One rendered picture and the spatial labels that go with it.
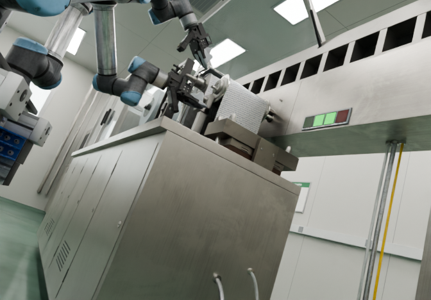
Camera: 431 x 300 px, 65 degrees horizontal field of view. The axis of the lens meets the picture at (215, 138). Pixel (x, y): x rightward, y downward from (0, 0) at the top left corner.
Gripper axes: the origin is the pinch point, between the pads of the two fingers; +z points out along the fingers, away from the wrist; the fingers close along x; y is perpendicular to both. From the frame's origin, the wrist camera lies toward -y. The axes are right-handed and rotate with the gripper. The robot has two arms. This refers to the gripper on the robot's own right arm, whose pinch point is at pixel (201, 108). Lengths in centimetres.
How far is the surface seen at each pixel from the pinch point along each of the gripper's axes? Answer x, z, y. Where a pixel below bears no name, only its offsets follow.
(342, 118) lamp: -43, 40, 8
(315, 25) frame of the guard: -15, 34, 61
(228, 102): -0.1, 11.1, 8.5
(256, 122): -0.1, 28.8, 7.3
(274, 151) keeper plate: -21.8, 28.5, -9.7
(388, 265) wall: 84, 273, -15
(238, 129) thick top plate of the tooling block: -19.8, 10.6, -8.1
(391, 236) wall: 87, 273, 13
